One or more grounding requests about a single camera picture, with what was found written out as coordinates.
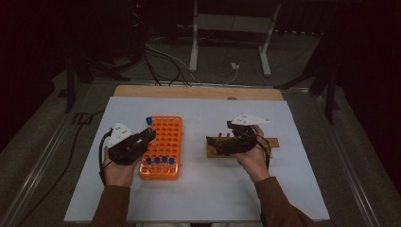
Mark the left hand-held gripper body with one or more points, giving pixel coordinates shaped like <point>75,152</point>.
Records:
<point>126,153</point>

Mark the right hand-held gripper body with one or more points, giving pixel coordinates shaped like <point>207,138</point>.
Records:
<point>241,142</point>

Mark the wooden tube rack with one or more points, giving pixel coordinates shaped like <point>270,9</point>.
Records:
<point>212,153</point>

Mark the blue-capped test tube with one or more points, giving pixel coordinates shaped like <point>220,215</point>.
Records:
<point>164,159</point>
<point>171,161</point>
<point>157,160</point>
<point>148,160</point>
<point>149,120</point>

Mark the orange plastic tube rack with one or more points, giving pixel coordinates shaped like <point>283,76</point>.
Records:
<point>167,138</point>

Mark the person's left hand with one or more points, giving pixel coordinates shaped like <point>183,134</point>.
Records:
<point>119,175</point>

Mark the person's right hand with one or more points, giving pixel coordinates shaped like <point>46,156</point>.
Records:
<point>257,164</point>

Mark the white board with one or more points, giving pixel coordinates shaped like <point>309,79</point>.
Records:
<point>205,195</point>

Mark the white plug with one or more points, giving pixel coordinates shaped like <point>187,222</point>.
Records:
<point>235,66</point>

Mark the black tripod stand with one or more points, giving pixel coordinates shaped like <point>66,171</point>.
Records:
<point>70,91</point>
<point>330,101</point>

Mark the white metal stand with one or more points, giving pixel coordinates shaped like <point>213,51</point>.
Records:
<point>233,23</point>

